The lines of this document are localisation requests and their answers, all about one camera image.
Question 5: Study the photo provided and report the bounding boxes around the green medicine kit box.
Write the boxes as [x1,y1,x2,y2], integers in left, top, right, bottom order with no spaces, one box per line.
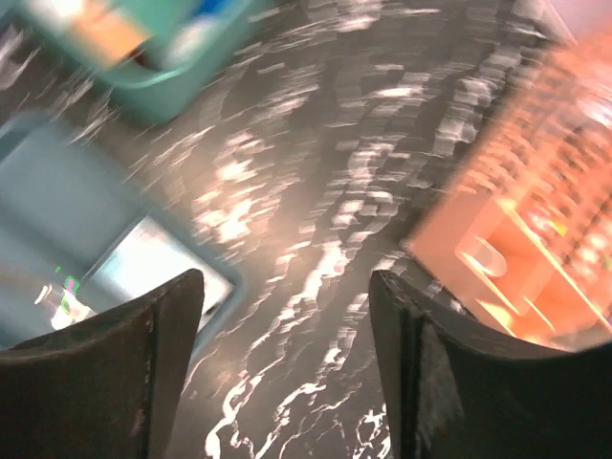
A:
[13,1,272,124]

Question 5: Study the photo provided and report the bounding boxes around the orange file organizer rack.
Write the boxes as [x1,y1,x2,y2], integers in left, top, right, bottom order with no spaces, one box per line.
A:
[407,30,611,351]

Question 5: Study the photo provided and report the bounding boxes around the dark teal divider tray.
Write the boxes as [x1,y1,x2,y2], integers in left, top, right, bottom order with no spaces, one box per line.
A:
[1,111,246,354]

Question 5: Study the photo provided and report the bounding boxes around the black handled scissors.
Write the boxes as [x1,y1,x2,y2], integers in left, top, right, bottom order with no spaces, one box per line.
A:
[34,282,97,330]

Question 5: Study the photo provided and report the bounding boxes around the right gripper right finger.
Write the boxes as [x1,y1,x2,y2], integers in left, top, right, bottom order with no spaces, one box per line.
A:
[370,270,611,458]

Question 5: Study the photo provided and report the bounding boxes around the brown glass medicine bottle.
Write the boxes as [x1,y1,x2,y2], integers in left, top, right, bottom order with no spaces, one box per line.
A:
[69,1,149,67]

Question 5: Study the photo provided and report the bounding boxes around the blue white bandage roll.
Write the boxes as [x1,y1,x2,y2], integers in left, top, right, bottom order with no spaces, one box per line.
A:
[156,0,244,69]

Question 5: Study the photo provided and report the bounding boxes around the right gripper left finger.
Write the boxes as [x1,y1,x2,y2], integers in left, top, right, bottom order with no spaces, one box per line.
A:
[1,269,204,458]

